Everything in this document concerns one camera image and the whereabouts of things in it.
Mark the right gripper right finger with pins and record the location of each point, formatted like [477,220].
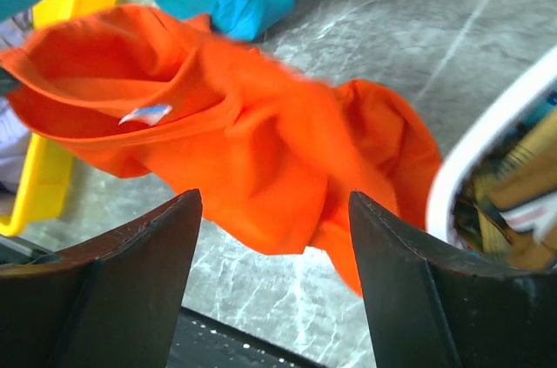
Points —
[429,304]

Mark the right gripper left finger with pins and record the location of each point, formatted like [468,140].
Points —
[111,301]

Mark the orange t shirt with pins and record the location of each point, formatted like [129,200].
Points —
[132,90]

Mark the purple t shirt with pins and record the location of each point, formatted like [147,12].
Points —
[15,137]

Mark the black base beam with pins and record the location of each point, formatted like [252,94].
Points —
[201,341]

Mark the white plastic basket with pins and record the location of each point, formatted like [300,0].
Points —
[521,98]

